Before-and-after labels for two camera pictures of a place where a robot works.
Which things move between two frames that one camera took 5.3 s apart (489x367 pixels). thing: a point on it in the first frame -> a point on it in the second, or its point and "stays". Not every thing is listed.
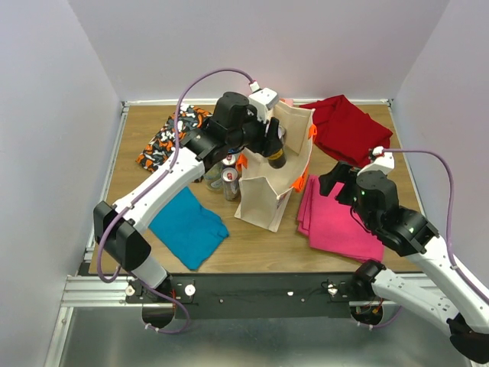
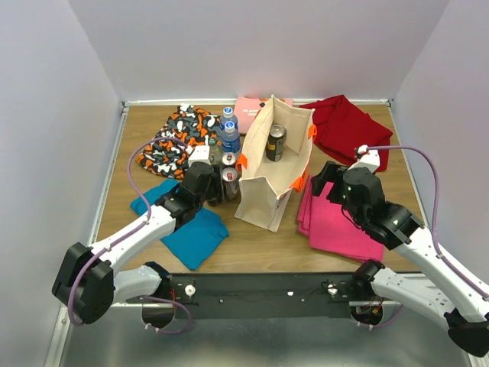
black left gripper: (251, 115) -> (216, 188)
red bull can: (229, 177) stays
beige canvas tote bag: (264, 191) stays
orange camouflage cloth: (162, 144) stays
